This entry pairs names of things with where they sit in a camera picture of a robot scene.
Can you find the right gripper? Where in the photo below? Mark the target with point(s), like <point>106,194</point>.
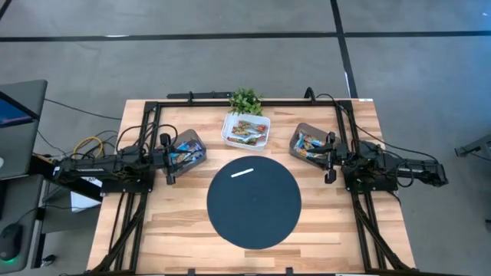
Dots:
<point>331,157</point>

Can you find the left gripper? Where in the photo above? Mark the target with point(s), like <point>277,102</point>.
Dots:
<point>168,159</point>

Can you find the red granola bar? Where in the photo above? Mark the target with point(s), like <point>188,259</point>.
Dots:
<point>241,141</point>
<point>241,132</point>
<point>254,137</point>
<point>253,125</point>

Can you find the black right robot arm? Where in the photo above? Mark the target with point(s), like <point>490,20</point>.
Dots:
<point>383,161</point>

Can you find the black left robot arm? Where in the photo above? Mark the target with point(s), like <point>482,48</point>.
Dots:
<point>96,165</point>

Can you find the grey translucent plastic bin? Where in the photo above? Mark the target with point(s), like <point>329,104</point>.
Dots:
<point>316,129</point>
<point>192,135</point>

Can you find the white plastic bin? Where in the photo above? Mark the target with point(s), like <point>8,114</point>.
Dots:
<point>264,142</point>

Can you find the black power strip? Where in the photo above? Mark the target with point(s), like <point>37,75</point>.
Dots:
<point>199,95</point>

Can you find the small potted green plant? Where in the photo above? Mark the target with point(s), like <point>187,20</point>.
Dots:
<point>245,101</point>

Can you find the round dark blue woven placemat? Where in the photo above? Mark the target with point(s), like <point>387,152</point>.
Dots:
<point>253,214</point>

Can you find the white sheet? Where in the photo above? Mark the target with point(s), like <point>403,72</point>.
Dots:
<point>82,200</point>

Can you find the black desk beam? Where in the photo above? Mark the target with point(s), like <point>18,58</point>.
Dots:
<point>69,183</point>

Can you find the grey laptop with blue screen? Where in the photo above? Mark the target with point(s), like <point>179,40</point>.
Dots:
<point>27,145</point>

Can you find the grey metal stand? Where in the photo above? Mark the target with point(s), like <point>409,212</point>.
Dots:
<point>475,145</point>

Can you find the grey side desk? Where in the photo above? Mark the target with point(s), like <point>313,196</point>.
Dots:
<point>23,199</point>

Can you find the black desk caster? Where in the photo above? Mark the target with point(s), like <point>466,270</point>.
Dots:
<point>49,260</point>

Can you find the black computer mouse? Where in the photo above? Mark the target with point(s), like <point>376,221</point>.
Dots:
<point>10,241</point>

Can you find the black aluminium table frame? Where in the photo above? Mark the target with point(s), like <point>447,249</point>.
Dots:
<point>192,103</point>

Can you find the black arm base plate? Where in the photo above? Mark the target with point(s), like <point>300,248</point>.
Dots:
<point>126,188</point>
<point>372,188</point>

